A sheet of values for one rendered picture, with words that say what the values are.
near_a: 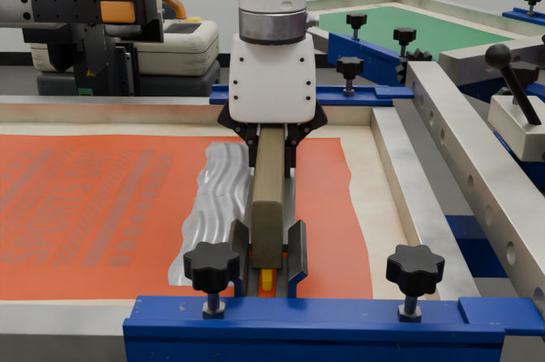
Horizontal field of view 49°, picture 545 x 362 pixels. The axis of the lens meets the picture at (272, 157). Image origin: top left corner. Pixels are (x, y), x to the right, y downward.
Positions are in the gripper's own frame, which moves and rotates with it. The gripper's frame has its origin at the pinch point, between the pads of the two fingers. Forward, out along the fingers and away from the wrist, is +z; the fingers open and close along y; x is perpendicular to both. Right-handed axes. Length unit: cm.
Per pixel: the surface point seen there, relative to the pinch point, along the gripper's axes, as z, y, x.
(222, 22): 66, 48, -380
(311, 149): 6.0, -5.5, -15.8
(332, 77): 100, -34, -356
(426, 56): -3.0, -25.9, -36.2
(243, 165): 5.4, 4.3, -9.0
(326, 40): 3, -11, -71
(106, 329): 2.6, 12.9, 28.4
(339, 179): 6.0, -8.9, -6.0
